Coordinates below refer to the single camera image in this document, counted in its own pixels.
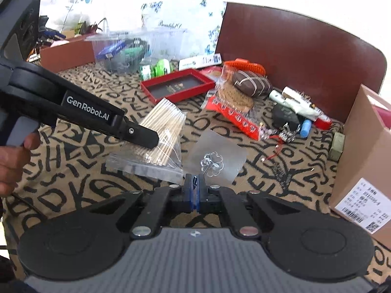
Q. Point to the low brown cardboard box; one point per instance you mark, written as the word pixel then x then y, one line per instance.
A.
pixel 67 56

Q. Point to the labelled cardboard box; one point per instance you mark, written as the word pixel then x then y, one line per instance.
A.
pixel 360 146

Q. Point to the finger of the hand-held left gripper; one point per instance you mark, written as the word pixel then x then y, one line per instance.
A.
pixel 140 134

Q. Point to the letter patterned tablecloth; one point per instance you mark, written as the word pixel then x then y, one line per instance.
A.
pixel 76 164

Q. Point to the red tray with black insert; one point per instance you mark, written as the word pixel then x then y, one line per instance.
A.
pixel 178 86

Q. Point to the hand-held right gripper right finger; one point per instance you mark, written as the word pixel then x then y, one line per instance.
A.
pixel 203 193

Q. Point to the small green bottle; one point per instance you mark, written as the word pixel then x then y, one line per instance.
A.
pixel 146 71

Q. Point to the blue cylinder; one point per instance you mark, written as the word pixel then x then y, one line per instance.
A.
pixel 305 128

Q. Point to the white and green tube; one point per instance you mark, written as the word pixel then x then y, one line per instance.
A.
pixel 290 104

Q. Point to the white and blue carton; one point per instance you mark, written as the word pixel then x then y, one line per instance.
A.
pixel 198 62

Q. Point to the brown striped pouch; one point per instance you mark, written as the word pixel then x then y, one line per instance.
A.
pixel 252 82

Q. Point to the black pouch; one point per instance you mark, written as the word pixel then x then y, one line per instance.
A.
pixel 284 116

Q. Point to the orange comb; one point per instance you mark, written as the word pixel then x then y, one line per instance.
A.
pixel 244 65

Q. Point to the red packet of bulbs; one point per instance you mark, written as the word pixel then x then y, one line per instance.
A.
pixel 232 116

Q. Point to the person's left hand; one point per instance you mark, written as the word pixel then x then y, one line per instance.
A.
pixel 12 164

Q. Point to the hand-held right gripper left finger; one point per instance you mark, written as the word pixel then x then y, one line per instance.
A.
pixel 190 193

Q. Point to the white bag with blue print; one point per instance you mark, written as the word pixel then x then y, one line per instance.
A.
pixel 61 3

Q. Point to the small grey-green box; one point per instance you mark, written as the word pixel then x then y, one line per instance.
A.
pixel 337 146

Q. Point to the cork coasters in bag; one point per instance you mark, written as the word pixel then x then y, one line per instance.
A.
pixel 235 97

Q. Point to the white floral plastic bag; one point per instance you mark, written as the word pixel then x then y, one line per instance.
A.
pixel 183 15

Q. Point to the brown wooden board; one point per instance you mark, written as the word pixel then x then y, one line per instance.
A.
pixel 305 52

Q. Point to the clear plastic container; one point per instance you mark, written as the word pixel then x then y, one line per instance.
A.
pixel 165 42

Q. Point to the bag of wooden sticks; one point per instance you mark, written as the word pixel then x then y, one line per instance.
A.
pixel 165 119

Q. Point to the green tape roll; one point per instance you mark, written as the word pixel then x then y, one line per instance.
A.
pixel 162 67

